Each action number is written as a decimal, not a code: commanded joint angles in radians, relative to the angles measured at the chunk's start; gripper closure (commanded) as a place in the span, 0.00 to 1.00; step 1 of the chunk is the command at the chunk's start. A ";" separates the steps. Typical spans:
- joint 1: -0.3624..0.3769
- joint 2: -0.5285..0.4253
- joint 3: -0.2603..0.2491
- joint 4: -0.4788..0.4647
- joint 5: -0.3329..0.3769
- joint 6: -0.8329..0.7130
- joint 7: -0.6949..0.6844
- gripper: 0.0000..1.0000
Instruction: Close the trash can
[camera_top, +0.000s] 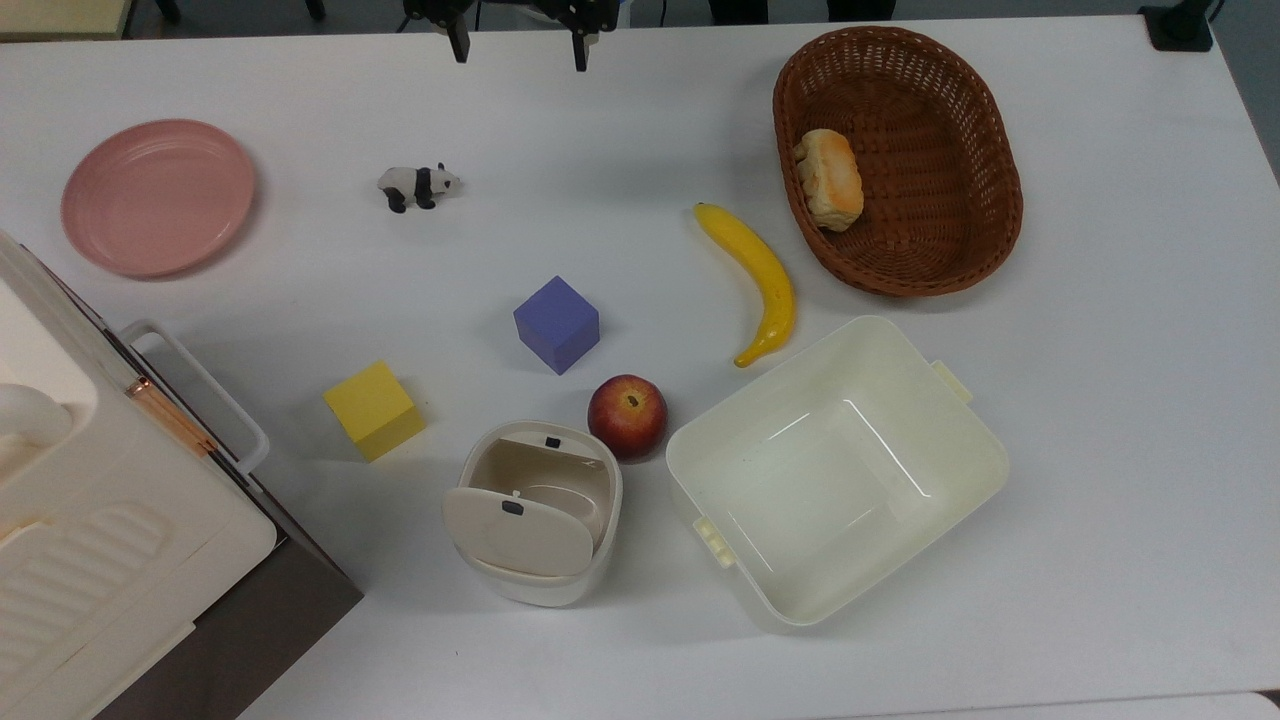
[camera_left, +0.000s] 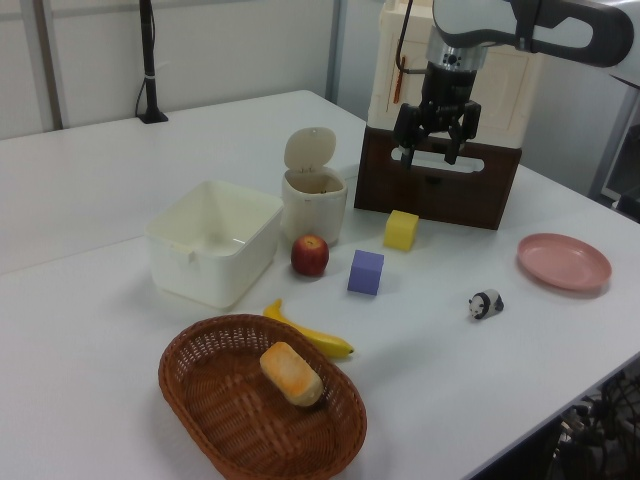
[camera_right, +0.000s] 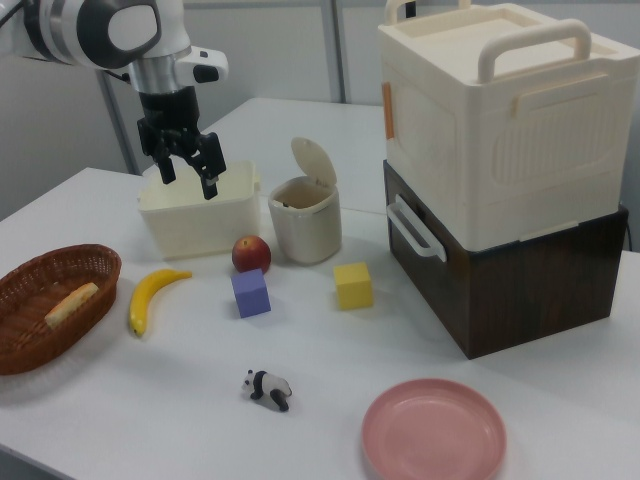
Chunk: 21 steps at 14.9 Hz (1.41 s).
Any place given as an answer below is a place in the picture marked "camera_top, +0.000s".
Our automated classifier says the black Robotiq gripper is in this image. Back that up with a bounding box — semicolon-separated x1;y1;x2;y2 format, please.
400;0;623;73

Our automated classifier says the cream trash can lid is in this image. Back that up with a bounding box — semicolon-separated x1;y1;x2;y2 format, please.
442;486;595;578

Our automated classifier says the small cream trash can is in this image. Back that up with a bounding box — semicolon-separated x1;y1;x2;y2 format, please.
442;420;624;608

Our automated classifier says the panda toy figure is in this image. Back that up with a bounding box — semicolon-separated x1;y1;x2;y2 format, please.
377;163;462;214

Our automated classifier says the purple cube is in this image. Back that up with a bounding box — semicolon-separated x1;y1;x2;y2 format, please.
513;275;601;376

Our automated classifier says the yellow banana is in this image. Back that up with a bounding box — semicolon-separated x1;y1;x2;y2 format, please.
694;202;798;369

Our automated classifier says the bread roll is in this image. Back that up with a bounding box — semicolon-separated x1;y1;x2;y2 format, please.
793;128;865;233

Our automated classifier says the red apple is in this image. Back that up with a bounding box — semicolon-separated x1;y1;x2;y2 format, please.
587;374;669;462

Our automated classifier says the pink plate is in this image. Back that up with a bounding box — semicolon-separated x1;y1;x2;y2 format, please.
61;119;257;279

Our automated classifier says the yellow cube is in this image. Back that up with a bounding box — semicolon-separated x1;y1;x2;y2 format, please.
323;360;427;463

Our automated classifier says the brown wicker basket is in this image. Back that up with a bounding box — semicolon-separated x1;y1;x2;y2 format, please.
772;26;1025;298

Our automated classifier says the beige side table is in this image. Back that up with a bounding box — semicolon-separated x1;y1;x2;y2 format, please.
0;0;136;41

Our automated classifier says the orange box latch strip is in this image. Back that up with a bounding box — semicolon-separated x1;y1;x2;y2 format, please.
127;377;217;457

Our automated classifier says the cream plastic tub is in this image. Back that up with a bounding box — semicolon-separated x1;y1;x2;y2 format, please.
665;315;1010;629

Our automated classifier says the dark brown wooden drawer box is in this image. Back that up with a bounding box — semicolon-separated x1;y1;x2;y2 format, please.
40;270;364;720

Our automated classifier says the white drawer handle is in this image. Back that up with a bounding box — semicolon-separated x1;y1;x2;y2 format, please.
120;319;271;476

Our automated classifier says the cream storage box with handles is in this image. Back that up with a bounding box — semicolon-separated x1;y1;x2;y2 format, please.
0;230;278;720

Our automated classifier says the black clamp mount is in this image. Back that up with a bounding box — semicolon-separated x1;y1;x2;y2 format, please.
1138;0;1216;53

